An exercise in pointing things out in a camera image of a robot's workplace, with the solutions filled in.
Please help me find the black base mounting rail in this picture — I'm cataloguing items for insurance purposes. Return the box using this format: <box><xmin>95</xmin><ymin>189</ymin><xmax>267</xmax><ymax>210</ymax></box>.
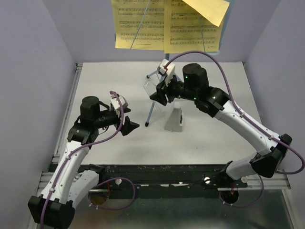
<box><xmin>78</xmin><ymin>164</ymin><xmax>248</xmax><ymax>199</ymax></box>

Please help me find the plain yellow paper sheet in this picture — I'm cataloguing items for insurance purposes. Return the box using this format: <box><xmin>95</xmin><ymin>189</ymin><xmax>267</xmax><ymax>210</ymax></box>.
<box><xmin>183</xmin><ymin>0</ymin><xmax>230</xmax><ymax>27</ymax></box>

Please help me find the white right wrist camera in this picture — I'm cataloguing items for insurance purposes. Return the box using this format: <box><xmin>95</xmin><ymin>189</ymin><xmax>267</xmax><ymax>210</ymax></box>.
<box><xmin>157</xmin><ymin>59</ymin><xmax>175</xmax><ymax>86</ymax></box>

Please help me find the light blue music stand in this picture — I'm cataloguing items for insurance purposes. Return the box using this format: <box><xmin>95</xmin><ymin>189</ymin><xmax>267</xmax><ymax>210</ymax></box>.
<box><xmin>114</xmin><ymin>0</ymin><xmax>224</xmax><ymax>127</ymax></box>

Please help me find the clear plastic metronome cover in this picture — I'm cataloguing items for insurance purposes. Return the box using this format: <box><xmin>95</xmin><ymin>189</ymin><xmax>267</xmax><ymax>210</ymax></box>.
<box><xmin>143</xmin><ymin>79</ymin><xmax>157</xmax><ymax>97</ymax></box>

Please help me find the yellow right sheet music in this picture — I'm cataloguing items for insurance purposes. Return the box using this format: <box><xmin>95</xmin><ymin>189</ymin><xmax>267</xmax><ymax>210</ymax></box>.
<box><xmin>163</xmin><ymin>0</ymin><xmax>223</xmax><ymax>54</ymax></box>

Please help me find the aluminium frame rail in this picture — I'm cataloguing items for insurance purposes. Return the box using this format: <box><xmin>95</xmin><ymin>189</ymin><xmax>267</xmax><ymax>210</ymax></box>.
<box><xmin>26</xmin><ymin>62</ymin><xmax>83</xmax><ymax>229</ymax></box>

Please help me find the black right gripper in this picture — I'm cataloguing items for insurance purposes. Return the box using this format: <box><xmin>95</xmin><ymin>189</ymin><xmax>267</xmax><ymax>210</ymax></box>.
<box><xmin>150</xmin><ymin>72</ymin><xmax>197</xmax><ymax>107</ymax></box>

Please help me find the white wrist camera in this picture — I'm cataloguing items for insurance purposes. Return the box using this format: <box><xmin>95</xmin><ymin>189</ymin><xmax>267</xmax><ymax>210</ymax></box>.
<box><xmin>157</xmin><ymin>59</ymin><xmax>175</xmax><ymax>86</ymax></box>
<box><xmin>110</xmin><ymin>94</ymin><xmax>128</xmax><ymax>116</ymax></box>

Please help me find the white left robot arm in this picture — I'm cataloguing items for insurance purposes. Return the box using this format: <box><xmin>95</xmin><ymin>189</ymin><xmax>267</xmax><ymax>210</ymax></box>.
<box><xmin>28</xmin><ymin>91</ymin><xmax>139</xmax><ymax>229</ymax></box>

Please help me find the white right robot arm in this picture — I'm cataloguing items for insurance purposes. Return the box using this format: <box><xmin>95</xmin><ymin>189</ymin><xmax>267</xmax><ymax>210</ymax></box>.
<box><xmin>150</xmin><ymin>59</ymin><xmax>292</xmax><ymax>187</ymax></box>

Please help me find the yellow sheet music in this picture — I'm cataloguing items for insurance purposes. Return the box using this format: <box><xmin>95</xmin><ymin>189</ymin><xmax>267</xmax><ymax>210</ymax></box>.
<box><xmin>111</xmin><ymin>0</ymin><xmax>164</xmax><ymax>51</ymax></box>
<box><xmin>163</xmin><ymin>0</ymin><xmax>223</xmax><ymax>54</ymax></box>

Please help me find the yellow left sheet music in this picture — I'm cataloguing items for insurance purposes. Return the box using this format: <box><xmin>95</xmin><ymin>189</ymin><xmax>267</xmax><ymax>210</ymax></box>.
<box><xmin>111</xmin><ymin>0</ymin><xmax>164</xmax><ymax>51</ymax></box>

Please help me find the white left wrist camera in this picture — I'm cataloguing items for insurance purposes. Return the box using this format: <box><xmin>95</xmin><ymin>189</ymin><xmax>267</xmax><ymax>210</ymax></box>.
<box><xmin>110</xmin><ymin>94</ymin><xmax>128</xmax><ymax>116</ymax></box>

